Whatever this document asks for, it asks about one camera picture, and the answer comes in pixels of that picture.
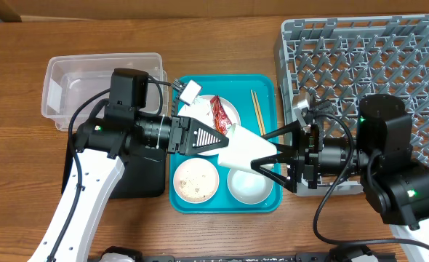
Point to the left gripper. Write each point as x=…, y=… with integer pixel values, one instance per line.
x=189, y=144

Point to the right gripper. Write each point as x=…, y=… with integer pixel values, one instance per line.
x=303, y=140

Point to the white paper cup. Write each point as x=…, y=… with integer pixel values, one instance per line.
x=243, y=147

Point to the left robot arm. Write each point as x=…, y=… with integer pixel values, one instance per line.
x=118, y=112

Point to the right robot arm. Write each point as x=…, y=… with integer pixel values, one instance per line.
x=379, y=152

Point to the grey dishwasher rack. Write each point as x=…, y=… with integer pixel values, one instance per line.
x=344, y=59

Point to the red snack wrapper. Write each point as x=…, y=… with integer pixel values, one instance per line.
x=221, y=120

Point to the large white plate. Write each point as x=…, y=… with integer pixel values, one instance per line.
x=201, y=110

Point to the left wooden chopstick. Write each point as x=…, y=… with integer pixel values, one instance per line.
x=255, y=107

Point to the wooden chopstick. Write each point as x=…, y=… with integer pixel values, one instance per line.
x=259, y=113
x=255, y=107

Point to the teal plastic serving tray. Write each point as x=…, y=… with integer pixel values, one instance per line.
x=236, y=89

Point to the right wooden chopstick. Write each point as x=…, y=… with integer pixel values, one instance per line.
x=259, y=113

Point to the grey-white bowl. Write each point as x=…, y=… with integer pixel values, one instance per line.
x=249, y=188

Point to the black plastic tray bin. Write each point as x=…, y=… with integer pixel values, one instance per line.
x=145, y=178

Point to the clear plastic storage bin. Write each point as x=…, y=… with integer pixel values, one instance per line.
x=71, y=80

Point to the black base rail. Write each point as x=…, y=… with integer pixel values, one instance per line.
x=299, y=257

